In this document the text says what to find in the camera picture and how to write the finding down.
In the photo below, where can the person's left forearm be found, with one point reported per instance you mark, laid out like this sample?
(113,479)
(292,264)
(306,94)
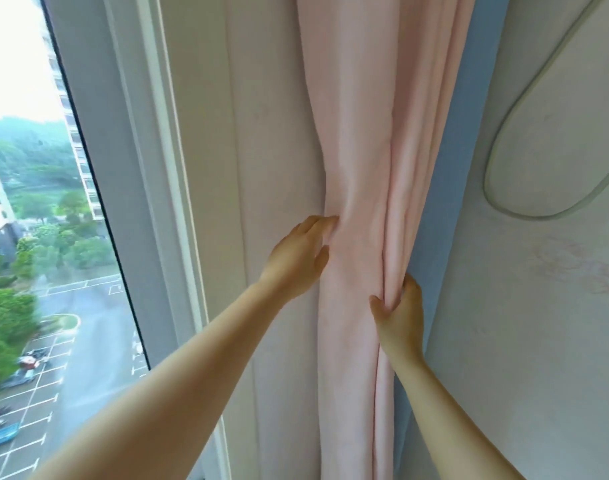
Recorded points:
(159,389)

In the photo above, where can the person's left thumb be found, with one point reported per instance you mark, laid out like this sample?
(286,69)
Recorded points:
(321,259)

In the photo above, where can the white window frame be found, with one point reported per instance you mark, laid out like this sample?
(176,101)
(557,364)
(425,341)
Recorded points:
(149,194)

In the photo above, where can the person's right thumb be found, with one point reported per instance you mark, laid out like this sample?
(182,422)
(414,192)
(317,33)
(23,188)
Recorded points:
(379,307)

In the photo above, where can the person's right hand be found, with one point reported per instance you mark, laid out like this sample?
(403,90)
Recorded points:
(402,324)

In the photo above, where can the pink curtain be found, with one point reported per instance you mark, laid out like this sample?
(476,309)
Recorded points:
(379,204)

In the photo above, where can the person's left hand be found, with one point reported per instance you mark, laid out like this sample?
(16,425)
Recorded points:
(294,259)

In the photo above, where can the person's right forearm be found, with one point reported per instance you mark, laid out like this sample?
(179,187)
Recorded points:
(454,419)

